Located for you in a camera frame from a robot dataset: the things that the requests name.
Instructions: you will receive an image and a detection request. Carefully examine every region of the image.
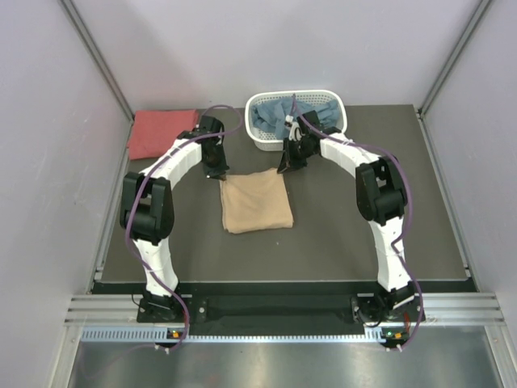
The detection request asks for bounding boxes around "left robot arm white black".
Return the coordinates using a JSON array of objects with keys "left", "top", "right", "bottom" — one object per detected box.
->
[{"left": 120, "top": 116, "right": 229, "bottom": 323}]

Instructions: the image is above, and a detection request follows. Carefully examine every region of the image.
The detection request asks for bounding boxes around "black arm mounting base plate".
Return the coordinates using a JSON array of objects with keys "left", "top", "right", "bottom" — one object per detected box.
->
[{"left": 135, "top": 282, "right": 429, "bottom": 337}]

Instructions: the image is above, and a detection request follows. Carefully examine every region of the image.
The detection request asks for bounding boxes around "white slotted cable duct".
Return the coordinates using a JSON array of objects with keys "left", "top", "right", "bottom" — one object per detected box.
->
[{"left": 81, "top": 327, "right": 405, "bottom": 344}]

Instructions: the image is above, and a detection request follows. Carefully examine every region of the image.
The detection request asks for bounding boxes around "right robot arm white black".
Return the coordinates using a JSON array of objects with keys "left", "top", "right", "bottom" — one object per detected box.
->
[{"left": 277, "top": 111, "right": 415, "bottom": 327}]

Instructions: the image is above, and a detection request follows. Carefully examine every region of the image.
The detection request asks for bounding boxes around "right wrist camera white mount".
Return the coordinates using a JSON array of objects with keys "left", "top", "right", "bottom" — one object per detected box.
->
[{"left": 284, "top": 115, "right": 303, "bottom": 141}]

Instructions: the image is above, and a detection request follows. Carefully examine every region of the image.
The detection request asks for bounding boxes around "aluminium front frame rail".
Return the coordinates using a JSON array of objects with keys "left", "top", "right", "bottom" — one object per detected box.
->
[{"left": 65, "top": 293, "right": 505, "bottom": 327}]

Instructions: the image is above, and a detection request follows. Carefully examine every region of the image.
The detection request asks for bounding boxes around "right aluminium corner post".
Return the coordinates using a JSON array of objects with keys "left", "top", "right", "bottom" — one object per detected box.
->
[{"left": 416, "top": 0, "right": 494, "bottom": 120}]

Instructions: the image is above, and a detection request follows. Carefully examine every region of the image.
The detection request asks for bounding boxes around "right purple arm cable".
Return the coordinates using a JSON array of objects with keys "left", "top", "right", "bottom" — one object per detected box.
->
[{"left": 290, "top": 93, "right": 423, "bottom": 352}]

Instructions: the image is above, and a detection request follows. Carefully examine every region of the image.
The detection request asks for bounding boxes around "crumpled blue t shirt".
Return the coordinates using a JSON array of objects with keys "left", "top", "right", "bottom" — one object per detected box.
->
[{"left": 250, "top": 97, "right": 340, "bottom": 140}]

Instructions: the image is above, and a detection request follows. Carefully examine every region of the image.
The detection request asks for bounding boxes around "white perforated plastic basket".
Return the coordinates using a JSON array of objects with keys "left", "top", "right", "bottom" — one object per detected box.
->
[{"left": 245, "top": 89, "right": 347, "bottom": 151}]

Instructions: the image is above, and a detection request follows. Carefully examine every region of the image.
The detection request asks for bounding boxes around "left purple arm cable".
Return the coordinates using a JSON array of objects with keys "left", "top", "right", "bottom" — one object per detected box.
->
[{"left": 124, "top": 104, "right": 243, "bottom": 352}]

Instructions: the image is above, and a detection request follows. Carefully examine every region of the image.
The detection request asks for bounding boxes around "folded red t shirt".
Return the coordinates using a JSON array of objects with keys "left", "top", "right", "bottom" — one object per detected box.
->
[{"left": 127, "top": 110, "right": 199, "bottom": 160}]

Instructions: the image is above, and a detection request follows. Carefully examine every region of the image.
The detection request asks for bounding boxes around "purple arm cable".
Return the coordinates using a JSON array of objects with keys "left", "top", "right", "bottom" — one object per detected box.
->
[
  {"left": 290, "top": 93, "right": 423, "bottom": 352},
  {"left": 124, "top": 104, "right": 243, "bottom": 352}
]

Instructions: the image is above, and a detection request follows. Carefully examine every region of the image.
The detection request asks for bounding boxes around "beige t shirt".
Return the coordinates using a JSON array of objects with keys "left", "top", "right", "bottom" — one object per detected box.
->
[{"left": 220, "top": 168, "right": 294, "bottom": 234}]

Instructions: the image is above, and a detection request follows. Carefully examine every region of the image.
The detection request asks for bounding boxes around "aluminium corner post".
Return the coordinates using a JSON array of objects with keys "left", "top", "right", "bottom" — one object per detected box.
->
[
  {"left": 416, "top": 0, "right": 494, "bottom": 120},
  {"left": 57, "top": 0, "right": 134, "bottom": 121}
]

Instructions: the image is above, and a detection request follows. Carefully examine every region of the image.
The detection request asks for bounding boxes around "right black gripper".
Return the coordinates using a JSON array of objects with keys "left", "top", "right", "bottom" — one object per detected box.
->
[{"left": 278, "top": 137, "right": 316, "bottom": 175}]

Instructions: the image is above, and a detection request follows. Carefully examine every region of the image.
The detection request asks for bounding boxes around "left aluminium corner post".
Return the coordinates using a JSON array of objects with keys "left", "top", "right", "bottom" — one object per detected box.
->
[{"left": 57, "top": 0, "right": 134, "bottom": 121}]

